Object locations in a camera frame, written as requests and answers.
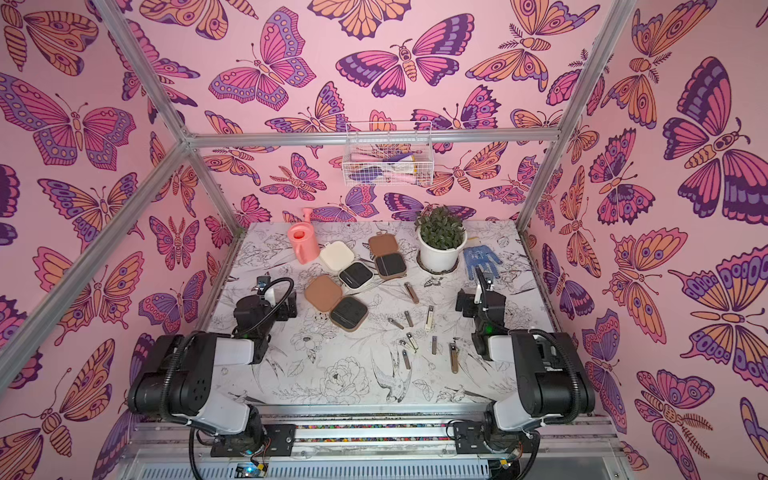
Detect large brown nail clipper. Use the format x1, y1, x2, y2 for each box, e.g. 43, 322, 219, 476
404, 282, 420, 304

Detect small silver nail clipper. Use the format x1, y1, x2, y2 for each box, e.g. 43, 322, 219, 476
387, 318, 405, 330

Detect tan brown clipper case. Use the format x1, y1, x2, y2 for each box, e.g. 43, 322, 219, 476
305, 275, 369, 332

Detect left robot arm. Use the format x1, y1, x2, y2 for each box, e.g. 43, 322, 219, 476
127, 292, 297, 456

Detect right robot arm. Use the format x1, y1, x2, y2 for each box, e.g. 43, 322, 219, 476
455, 267, 596, 455

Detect long brown nail clipper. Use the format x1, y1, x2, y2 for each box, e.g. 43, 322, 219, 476
449, 342, 459, 374

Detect gold nail clipper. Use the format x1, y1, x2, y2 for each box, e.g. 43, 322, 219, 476
406, 332, 419, 352

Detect dark brown clipper case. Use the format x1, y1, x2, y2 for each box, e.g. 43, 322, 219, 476
368, 233, 407, 280

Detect grey nail clipper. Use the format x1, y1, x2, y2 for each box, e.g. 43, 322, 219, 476
401, 349, 411, 370

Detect cream clipper case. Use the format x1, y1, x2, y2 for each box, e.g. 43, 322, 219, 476
319, 241, 373, 290

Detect blue gardening glove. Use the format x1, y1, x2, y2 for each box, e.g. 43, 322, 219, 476
463, 245, 503, 280

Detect white potted green plant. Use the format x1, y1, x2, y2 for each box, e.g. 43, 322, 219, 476
415, 206, 467, 274

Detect plant saucer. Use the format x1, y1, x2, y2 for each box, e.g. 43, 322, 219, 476
415, 254, 460, 276

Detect pink watering can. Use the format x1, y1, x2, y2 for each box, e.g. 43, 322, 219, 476
287, 207, 320, 265

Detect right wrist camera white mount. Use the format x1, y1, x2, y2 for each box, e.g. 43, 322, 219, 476
254, 275, 278, 307

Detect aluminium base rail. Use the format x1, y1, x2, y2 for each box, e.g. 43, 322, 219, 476
115, 404, 634, 479

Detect white wire wall basket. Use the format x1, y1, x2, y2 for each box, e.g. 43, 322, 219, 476
340, 120, 435, 187

